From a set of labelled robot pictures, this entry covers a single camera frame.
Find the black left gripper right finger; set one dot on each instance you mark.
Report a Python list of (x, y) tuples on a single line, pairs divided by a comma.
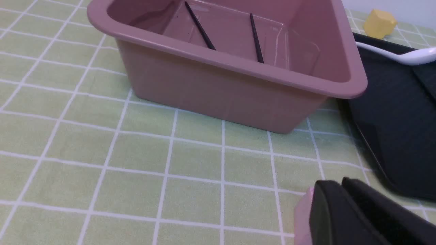
[(396, 224)]

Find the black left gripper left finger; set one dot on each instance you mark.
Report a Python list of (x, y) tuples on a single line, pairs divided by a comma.
[(335, 218)]

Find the black chopstick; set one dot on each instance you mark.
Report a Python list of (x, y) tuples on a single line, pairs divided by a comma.
[(258, 50), (201, 30)]

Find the black plastic tray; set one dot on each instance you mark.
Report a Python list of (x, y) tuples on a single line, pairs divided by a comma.
[(395, 120)]

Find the pink plastic bin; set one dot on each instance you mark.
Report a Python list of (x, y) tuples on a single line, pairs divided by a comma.
[(308, 49)]

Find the white spoon far left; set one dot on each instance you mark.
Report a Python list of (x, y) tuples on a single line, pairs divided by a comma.
[(412, 58)]

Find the yellow wooden block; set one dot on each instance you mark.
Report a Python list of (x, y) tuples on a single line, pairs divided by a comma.
[(379, 24)]

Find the green checkered tablecloth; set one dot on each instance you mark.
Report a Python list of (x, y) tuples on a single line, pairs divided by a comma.
[(86, 162)]

